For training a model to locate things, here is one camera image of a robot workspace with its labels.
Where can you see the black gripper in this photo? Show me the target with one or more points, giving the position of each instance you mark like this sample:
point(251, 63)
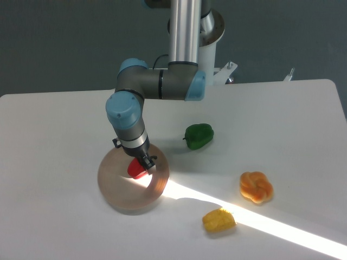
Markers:
point(137, 148)

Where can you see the red toy pepper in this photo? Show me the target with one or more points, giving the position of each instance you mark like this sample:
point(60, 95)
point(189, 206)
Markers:
point(136, 171)

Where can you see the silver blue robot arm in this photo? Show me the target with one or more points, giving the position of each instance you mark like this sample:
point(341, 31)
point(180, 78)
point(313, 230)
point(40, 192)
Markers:
point(194, 29)

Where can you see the beige round plate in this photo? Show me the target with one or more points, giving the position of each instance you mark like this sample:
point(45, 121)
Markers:
point(126, 194)

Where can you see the green toy pepper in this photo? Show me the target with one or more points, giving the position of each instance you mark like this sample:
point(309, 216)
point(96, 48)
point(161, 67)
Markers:
point(198, 135)

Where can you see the yellow toy pepper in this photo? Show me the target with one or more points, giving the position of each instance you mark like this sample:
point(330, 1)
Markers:
point(218, 220)

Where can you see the orange knotted bread roll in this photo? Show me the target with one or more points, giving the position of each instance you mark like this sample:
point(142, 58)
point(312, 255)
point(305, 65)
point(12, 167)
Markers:
point(256, 187)

